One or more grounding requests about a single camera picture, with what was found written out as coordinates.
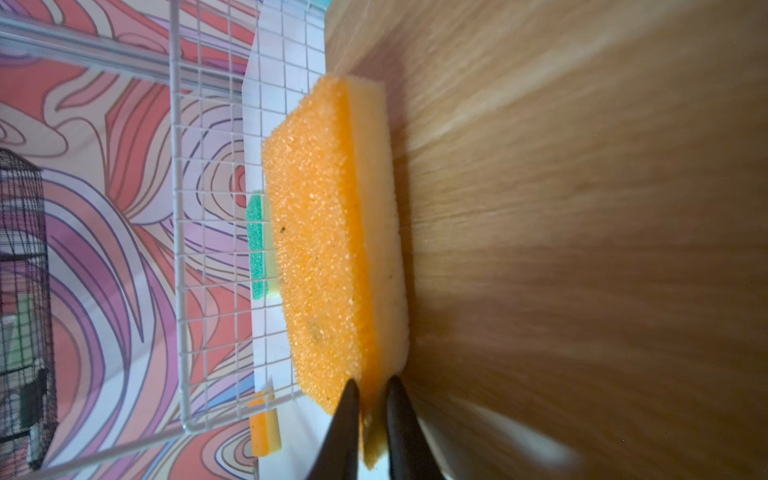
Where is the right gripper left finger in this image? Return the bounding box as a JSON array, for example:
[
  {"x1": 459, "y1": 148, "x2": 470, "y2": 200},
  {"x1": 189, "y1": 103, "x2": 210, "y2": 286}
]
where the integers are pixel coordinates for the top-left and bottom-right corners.
[{"x1": 307, "y1": 379, "x2": 360, "y2": 480}]

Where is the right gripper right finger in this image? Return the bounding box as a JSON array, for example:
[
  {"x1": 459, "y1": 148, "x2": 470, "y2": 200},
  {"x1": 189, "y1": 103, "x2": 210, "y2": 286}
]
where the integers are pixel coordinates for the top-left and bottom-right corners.
[{"x1": 385, "y1": 376, "x2": 445, "y2": 480}]

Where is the orange sponge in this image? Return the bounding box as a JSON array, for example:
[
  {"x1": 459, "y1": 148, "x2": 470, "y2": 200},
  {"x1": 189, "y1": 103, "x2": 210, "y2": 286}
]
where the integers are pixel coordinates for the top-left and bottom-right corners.
[
  {"x1": 262, "y1": 75, "x2": 409, "y2": 467},
  {"x1": 247, "y1": 387, "x2": 282, "y2": 458}
]

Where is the green sponge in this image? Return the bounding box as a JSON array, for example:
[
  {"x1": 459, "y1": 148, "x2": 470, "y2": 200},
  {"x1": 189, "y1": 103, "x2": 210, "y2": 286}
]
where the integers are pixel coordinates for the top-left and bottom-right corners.
[{"x1": 245, "y1": 191, "x2": 279, "y2": 303}]

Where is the black wire basket on wall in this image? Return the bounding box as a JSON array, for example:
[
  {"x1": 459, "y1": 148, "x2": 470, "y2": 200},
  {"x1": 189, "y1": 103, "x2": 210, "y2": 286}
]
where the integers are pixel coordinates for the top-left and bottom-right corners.
[{"x1": 1, "y1": 148, "x2": 58, "y2": 479}]

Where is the white wire wooden shelf rack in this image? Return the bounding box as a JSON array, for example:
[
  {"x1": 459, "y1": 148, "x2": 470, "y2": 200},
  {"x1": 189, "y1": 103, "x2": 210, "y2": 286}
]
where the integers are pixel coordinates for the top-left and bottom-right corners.
[{"x1": 1, "y1": 1, "x2": 767, "y2": 479}]

